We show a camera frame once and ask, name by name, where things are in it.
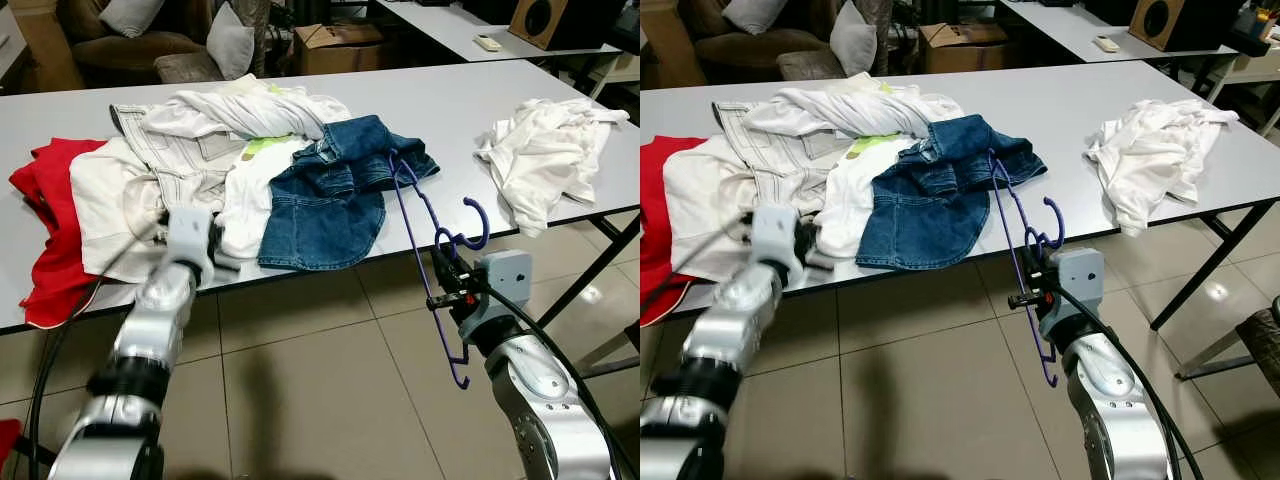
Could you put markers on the white t-shirt colourful print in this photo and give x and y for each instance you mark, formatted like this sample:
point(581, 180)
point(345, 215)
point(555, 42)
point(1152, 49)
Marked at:
point(250, 200)
point(850, 195)

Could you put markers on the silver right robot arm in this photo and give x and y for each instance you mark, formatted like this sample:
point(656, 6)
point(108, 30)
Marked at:
point(1110, 400)
point(540, 390)

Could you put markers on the white remote control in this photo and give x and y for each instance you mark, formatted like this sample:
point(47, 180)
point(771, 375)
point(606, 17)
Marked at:
point(487, 42)
point(1106, 43)

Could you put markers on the small grey white pillow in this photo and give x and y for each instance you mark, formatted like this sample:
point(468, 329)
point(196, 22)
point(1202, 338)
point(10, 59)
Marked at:
point(130, 15)
point(755, 14)

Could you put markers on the grey table black legs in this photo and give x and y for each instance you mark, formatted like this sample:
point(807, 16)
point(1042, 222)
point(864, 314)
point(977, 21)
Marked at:
point(1050, 90)
point(430, 90)

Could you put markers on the blue denim garment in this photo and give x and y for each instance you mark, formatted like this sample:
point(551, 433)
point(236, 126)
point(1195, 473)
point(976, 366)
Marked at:
point(320, 210)
point(920, 210)

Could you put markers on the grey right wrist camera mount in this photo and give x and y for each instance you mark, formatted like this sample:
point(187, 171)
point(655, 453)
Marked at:
point(505, 285)
point(1078, 280)

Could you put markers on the white bunched t-shirt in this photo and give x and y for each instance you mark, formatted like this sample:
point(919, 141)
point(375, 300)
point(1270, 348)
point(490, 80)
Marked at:
point(540, 160)
point(1150, 160)

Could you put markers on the small open cardboard box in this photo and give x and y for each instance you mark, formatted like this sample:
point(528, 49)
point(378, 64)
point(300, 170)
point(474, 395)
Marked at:
point(340, 55)
point(960, 52)

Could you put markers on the red jersey white trim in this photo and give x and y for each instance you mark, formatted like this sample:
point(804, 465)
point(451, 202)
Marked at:
point(665, 200)
point(55, 200)

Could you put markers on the white trousers dark stitching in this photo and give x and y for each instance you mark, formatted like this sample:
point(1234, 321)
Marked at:
point(790, 150)
point(190, 150)

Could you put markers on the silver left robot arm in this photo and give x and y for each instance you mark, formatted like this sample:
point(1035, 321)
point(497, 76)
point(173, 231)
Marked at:
point(740, 310)
point(150, 320)

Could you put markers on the cream mesh garment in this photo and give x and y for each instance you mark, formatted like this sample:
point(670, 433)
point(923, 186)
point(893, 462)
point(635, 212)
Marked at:
point(110, 210)
point(705, 200)

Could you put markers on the white desk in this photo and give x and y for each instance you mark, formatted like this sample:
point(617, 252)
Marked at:
point(1070, 25)
point(450, 30)

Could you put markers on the brown armchair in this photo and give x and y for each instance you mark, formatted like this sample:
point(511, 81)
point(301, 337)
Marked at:
point(760, 50)
point(130, 50)

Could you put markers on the white folded long garment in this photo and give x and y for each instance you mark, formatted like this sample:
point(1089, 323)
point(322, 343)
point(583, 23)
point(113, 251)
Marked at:
point(860, 108)
point(260, 110)

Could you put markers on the upright grey white pillow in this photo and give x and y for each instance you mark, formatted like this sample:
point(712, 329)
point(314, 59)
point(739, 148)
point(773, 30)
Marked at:
point(853, 45)
point(230, 45)

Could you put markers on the tall brown cardboard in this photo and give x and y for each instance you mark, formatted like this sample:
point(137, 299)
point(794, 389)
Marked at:
point(665, 50)
point(45, 50)

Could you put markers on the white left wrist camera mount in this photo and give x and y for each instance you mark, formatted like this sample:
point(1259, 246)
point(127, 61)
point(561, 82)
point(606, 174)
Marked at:
point(775, 230)
point(188, 235)

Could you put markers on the red item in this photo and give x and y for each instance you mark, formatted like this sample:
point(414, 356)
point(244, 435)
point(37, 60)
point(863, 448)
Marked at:
point(8, 440)

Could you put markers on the purple plastic hanger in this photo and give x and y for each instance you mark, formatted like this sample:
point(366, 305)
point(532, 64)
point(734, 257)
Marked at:
point(486, 228)
point(1062, 225)

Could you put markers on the wooden speaker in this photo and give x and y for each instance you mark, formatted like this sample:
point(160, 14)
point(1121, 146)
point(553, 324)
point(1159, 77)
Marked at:
point(545, 20)
point(1165, 20)

